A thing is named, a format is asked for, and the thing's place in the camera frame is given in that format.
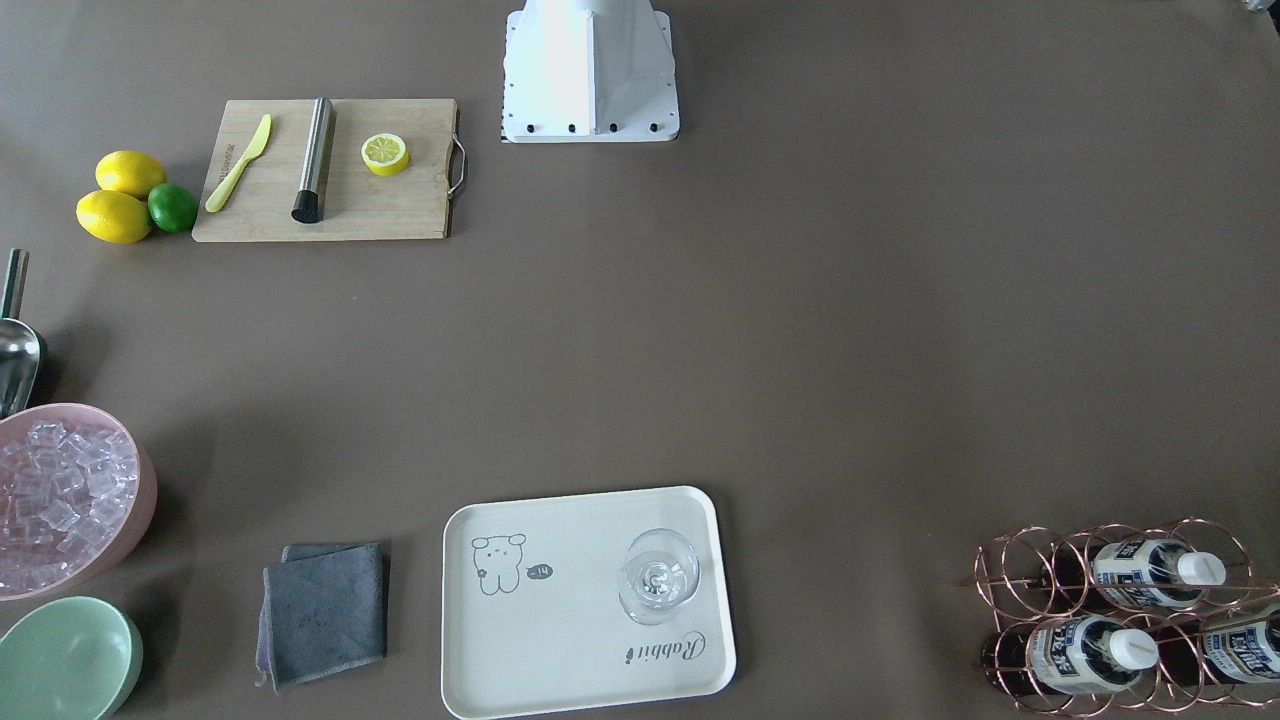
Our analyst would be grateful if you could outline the whole lemon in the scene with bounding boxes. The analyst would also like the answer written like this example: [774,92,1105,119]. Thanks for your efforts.
[76,190,152,243]
[93,150,166,200]

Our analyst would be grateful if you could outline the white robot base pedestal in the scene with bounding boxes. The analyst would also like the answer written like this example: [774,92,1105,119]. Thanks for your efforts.
[500,1,681,143]

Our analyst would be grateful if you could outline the cream tray with bear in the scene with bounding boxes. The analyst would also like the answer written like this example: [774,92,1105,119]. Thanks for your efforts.
[442,486,737,719]

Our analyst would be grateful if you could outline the pink bowl of ice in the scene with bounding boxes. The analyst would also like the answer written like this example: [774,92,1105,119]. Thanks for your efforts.
[1,404,157,602]

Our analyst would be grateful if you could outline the green lime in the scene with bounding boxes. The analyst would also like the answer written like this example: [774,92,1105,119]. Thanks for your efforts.
[146,182,200,233]

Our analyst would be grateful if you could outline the clear wine glass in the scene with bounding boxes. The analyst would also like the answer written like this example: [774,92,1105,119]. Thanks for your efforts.
[617,528,701,626]

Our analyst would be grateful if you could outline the mint green bowl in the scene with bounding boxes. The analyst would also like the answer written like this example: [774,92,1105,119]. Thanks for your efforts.
[1,596,145,719]

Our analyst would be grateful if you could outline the bamboo cutting board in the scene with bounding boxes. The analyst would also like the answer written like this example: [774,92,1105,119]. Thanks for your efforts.
[192,97,465,243]

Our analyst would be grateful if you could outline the tea bottle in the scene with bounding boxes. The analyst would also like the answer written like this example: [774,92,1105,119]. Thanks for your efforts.
[980,614,1160,698]
[1199,603,1279,684]
[1041,538,1228,612]

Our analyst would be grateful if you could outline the grey folded cloth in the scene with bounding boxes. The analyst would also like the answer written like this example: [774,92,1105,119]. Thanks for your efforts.
[255,542,389,693]

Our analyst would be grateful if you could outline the upper whole lemon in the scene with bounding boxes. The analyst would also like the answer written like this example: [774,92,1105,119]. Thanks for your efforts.
[93,150,166,200]

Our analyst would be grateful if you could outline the copper wire bottle basket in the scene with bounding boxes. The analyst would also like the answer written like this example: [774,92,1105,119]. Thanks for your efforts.
[969,518,1277,719]

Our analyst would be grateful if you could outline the lower whole lemon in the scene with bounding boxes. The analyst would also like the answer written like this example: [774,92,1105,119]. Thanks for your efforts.
[76,190,152,243]

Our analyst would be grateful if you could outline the half lemon slice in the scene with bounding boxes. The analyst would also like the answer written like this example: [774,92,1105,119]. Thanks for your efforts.
[360,133,410,177]

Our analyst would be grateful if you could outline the steel ice scoop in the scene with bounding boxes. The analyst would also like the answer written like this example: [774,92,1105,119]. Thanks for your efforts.
[1,249,45,419]

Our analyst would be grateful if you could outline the yellow plastic knife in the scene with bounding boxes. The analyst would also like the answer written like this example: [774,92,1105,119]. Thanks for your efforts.
[204,114,273,213]

